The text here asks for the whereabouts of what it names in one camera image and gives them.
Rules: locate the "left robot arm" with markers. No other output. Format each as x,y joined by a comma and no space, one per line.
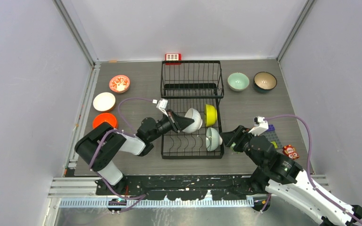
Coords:
100,146

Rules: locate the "celadon bowl with flower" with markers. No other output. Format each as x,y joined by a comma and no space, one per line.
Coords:
238,81

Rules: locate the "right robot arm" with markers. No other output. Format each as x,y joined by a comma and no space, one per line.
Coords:
282,176

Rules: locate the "white bowl red floral pattern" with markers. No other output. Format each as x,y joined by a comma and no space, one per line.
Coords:
119,83

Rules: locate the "yellow-green bowl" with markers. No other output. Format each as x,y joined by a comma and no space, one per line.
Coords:
210,115

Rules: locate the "red box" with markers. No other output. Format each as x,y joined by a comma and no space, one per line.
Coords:
173,58

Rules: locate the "dark blue glazed bowl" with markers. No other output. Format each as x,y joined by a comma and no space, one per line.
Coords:
264,82

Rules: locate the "mint textured bowl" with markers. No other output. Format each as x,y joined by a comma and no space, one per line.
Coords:
213,139

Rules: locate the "grey building block plate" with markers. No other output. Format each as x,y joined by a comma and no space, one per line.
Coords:
271,135

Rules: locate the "red owl card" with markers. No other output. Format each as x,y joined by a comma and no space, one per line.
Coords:
290,152

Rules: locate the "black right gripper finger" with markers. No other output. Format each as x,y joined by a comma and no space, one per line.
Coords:
241,130
230,138

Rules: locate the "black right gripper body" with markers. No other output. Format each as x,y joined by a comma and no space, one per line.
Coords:
243,142

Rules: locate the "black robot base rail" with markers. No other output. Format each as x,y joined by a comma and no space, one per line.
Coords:
184,187

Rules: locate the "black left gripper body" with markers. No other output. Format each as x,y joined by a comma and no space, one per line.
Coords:
165,125

